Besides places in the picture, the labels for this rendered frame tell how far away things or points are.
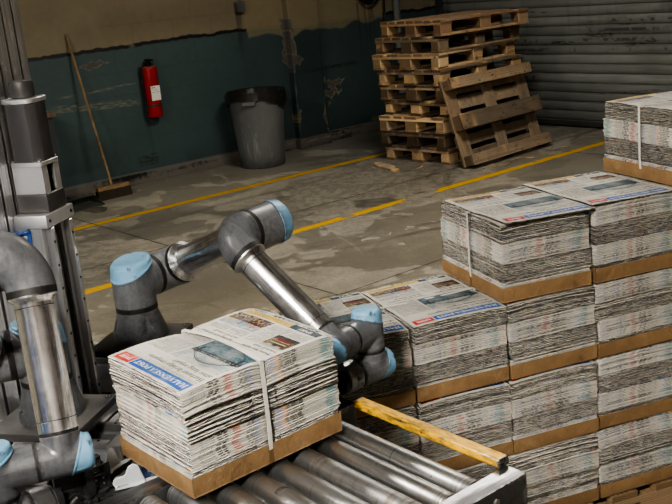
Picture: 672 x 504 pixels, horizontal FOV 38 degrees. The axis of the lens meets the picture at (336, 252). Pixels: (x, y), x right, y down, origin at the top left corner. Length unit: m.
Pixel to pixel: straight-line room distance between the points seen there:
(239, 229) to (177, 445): 0.67
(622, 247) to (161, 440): 1.49
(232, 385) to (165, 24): 8.02
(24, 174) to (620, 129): 1.79
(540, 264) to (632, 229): 0.31
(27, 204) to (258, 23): 7.99
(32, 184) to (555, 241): 1.40
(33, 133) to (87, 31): 6.95
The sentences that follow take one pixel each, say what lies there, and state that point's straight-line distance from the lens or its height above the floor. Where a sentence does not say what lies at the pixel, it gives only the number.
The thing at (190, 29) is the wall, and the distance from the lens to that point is 9.90.
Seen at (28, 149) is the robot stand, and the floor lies 1.41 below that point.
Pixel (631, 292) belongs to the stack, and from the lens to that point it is 2.97.
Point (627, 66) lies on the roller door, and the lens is 10.24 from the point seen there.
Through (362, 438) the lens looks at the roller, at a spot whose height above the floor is 0.80.
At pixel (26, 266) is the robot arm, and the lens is 1.93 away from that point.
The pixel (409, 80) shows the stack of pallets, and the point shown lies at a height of 0.77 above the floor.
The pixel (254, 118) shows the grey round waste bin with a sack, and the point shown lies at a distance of 9.57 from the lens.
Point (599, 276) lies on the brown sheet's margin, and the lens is 2.87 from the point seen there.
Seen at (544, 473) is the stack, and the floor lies 0.29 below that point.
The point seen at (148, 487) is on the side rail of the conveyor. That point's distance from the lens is 2.03.
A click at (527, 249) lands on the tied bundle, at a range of 2.72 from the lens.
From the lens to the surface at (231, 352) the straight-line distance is 1.99.
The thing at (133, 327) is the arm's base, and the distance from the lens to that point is 2.74.
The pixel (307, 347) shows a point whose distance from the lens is 1.99.
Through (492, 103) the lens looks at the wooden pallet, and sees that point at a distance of 9.27.
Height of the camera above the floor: 1.74
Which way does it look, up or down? 16 degrees down
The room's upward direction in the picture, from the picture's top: 5 degrees counter-clockwise
